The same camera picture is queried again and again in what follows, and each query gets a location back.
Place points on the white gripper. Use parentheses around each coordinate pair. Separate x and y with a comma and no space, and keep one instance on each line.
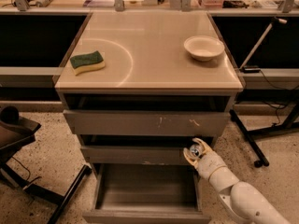
(213,166)

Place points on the silver redbull can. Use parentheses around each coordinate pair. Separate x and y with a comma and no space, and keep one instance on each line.
(196,150)

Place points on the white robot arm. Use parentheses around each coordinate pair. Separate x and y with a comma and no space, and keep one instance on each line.
(244,203)

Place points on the grey bottom drawer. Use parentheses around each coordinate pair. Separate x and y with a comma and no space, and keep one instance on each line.
(146,194)

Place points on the grey drawer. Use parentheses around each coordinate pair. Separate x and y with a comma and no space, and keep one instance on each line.
(146,123)
(146,194)
(134,155)

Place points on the grey drawer cabinet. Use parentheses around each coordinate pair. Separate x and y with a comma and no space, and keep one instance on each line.
(147,68)

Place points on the grey middle drawer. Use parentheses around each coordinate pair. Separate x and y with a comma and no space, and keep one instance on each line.
(134,155)

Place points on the grey top drawer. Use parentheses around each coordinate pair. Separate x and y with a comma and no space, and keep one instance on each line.
(146,123)

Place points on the black stand base right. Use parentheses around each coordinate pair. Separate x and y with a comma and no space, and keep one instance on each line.
(289,125)

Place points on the white pole with clamp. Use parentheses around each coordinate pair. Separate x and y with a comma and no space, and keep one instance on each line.
(243,67)

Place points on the white bowl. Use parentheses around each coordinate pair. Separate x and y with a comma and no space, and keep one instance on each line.
(204,48)

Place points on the green yellow sponge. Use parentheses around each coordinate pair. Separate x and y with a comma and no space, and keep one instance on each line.
(87,62)

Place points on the black chair left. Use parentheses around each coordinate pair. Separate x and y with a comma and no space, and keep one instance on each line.
(53,161)

